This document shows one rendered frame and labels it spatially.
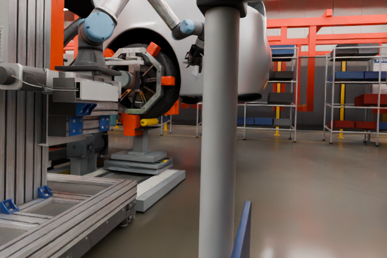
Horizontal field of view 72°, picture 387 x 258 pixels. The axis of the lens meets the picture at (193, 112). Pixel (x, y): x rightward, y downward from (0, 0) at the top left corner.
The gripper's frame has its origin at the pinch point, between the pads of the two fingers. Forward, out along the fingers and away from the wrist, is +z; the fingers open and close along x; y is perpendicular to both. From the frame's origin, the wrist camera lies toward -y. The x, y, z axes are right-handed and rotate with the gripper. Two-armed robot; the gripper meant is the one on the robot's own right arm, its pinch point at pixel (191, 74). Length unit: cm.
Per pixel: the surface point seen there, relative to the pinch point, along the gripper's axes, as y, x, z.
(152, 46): -1, -61, 14
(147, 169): 4, -1, 93
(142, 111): 6, -32, 58
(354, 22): -671, -275, -19
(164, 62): -11, -53, 23
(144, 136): -3, -30, 86
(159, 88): -4, -35, 37
